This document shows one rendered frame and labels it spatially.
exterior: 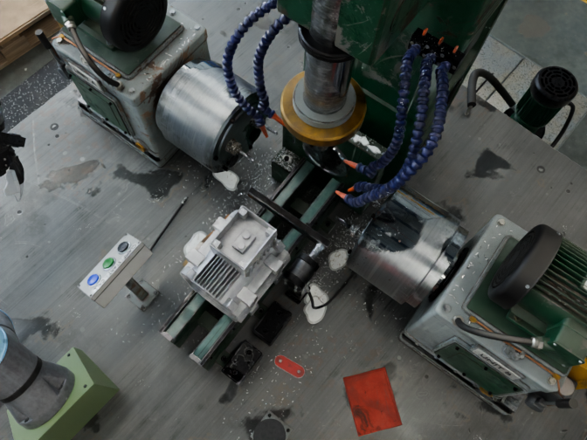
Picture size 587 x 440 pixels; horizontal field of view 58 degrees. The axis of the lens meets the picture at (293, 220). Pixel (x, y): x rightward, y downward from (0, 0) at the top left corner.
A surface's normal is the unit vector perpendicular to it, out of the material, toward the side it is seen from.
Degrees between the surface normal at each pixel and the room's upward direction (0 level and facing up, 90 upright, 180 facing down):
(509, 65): 0
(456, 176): 0
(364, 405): 0
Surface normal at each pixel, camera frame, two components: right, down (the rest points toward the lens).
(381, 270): -0.51, 0.48
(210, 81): 0.12, -0.48
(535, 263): -0.14, -0.15
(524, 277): -0.32, 0.13
